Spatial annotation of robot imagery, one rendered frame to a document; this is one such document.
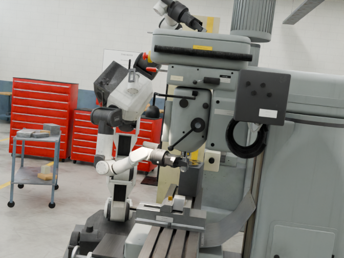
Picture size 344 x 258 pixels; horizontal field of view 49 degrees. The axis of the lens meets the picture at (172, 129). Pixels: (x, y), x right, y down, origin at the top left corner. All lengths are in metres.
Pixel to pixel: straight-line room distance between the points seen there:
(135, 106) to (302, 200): 1.04
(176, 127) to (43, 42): 10.42
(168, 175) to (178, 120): 1.96
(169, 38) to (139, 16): 9.51
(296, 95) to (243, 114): 0.37
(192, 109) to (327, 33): 9.77
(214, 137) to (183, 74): 0.34
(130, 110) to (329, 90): 1.06
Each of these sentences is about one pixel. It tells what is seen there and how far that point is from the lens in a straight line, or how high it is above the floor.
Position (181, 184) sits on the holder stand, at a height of 1.01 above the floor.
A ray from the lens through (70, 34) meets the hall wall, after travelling 11.79.
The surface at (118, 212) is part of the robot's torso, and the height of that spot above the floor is 0.70.
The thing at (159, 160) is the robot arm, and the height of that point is 1.23.
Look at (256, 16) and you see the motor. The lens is 1.85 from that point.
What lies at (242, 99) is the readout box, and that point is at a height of 1.61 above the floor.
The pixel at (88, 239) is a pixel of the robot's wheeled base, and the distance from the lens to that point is 2.59.
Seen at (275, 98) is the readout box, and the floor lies 1.62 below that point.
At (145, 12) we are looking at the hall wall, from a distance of 11.29.
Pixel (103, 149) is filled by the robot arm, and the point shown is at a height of 1.23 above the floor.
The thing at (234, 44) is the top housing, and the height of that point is 1.85.
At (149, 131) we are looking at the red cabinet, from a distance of 6.49.
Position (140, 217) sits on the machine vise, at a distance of 1.90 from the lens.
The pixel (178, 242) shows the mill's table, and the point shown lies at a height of 0.94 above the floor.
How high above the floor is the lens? 1.63
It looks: 7 degrees down
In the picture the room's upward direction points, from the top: 6 degrees clockwise
